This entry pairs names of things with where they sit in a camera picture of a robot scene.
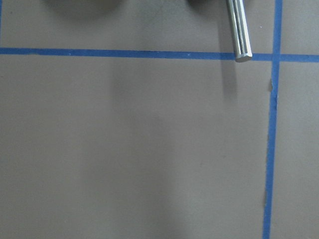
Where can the steel muddler black cap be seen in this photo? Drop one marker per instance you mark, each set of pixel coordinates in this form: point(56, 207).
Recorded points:
point(239, 30)

